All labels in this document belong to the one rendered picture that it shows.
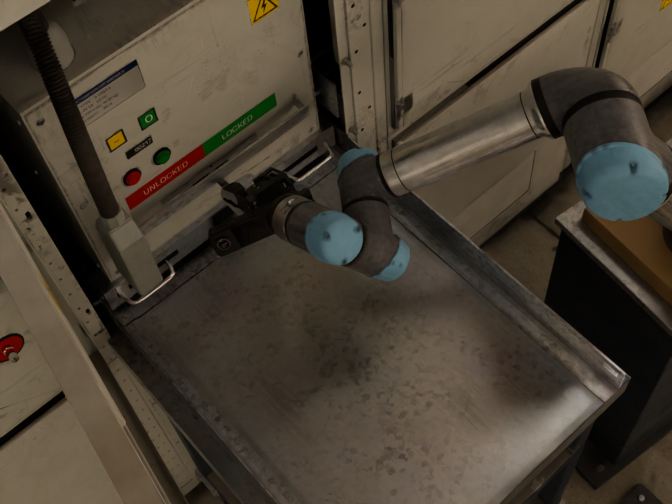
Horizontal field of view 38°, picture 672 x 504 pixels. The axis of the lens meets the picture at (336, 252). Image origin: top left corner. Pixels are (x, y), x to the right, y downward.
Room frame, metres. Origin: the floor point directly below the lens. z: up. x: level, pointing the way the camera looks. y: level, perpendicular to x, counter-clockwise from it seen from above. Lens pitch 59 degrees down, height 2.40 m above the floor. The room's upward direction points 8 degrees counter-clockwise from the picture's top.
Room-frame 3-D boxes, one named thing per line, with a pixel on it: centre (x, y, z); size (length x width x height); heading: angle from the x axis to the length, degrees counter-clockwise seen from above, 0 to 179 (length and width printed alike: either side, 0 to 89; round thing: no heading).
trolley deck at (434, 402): (0.72, -0.02, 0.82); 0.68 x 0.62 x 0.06; 35
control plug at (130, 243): (0.86, 0.33, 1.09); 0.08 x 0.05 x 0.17; 35
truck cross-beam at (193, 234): (1.05, 0.21, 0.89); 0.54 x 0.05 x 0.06; 125
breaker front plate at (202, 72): (1.04, 0.20, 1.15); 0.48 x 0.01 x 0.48; 125
